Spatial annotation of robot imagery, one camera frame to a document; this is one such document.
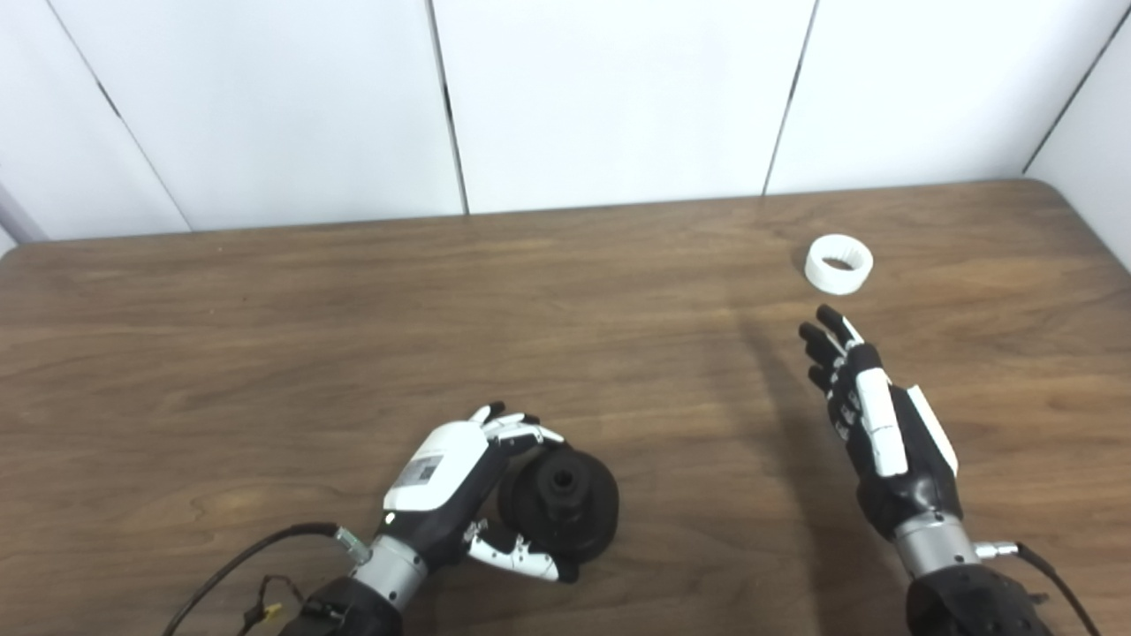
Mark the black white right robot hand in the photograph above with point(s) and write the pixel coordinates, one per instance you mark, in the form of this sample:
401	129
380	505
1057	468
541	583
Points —
910	486

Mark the round black part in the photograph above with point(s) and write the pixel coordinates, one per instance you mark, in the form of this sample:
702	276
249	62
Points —
592	521

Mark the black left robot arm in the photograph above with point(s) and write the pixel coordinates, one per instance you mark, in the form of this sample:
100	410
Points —
389	574

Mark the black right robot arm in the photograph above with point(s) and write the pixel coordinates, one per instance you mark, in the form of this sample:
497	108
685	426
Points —
937	548

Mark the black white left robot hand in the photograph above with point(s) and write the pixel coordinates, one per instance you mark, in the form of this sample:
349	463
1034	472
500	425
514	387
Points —
433	477

